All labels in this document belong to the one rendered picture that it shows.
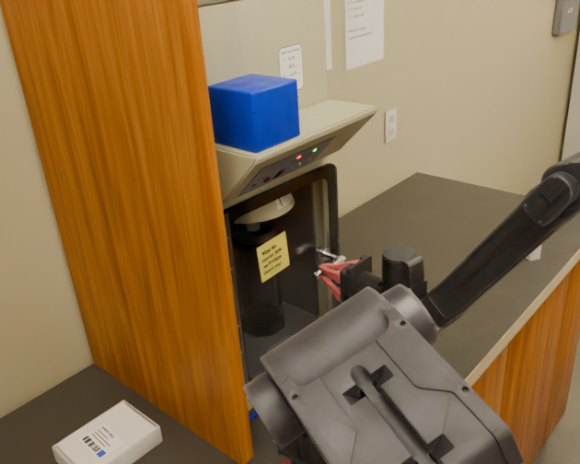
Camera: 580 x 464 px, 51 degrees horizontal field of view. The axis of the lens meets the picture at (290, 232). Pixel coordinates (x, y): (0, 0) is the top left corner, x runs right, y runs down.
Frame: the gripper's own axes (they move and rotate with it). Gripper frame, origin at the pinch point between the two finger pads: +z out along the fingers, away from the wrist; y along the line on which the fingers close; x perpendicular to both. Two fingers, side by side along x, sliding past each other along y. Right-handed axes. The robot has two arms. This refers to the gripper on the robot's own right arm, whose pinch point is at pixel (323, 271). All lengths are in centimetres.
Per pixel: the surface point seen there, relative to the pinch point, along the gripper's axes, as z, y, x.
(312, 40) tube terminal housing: 6.3, 42.4, -7.0
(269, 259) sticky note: 4.5, 5.9, 10.3
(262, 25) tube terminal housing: 6.2, 46.7, 5.4
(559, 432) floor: -19, -120, -114
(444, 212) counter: 21, -26, -87
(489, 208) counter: 10, -26, -98
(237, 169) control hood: -1.7, 28.3, 21.1
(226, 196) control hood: 1.8, 23.1, 21.1
